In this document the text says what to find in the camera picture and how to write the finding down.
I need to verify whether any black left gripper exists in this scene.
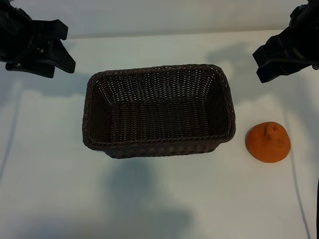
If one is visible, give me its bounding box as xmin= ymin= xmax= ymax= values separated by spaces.
xmin=0 ymin=0 xmax=76 ymax=79

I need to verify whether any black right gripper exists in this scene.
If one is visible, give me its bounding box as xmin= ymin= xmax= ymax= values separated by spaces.
xmin=252 ymin=24 xmax=319 ymax=84

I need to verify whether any orange fruit with knob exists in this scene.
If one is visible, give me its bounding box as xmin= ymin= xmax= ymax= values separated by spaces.
xmin=245 ymin=121 xmax=292 ymax=164

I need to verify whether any dark brown wicker basket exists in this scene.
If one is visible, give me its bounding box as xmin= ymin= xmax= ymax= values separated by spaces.
xmin=82 ymin=64 xmax=236 ymax=159

